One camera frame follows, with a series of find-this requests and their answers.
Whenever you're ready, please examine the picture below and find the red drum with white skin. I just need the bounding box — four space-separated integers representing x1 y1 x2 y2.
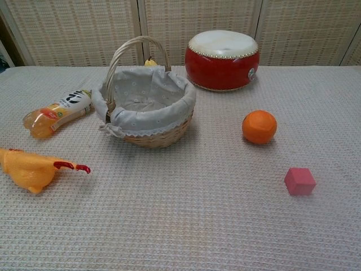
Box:
184 30 261 92

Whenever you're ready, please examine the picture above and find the red wooden cube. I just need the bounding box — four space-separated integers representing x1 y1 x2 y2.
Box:
284 167 317 196

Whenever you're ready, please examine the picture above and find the wicker basket with cloth liner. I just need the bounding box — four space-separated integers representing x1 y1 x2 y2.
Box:
90 36 197 150

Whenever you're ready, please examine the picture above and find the yellow rubber chicken toy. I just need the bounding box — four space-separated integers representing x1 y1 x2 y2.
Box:
0 147 91 195

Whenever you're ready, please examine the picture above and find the orange juice plastic bottle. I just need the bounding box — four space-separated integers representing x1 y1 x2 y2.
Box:
23 89 94 140

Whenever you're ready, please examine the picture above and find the orange fruit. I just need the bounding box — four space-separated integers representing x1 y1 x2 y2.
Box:
241 110 278 145

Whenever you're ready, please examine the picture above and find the woven folding screen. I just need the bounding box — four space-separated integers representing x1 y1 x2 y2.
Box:
0 0 361 67

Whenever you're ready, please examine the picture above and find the beige waffle tablecloth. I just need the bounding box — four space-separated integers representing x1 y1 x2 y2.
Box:
0 65 361 271

